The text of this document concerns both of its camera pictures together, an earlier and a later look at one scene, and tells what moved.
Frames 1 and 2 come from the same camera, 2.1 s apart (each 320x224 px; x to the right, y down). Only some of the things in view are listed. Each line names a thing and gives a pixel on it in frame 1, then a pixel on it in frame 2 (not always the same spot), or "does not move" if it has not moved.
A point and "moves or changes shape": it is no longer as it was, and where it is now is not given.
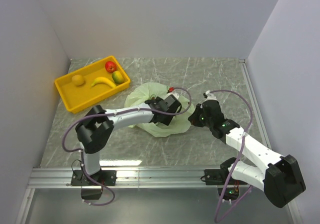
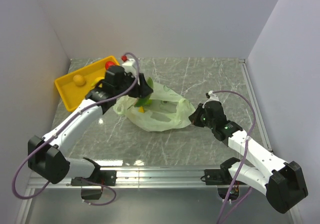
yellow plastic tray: (78, 98) does not move
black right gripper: (193, 118) does not move
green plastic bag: (180, 123) moves or changes shape
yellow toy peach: (77, 80) does not move
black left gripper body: (167, 120) to (129, 80)
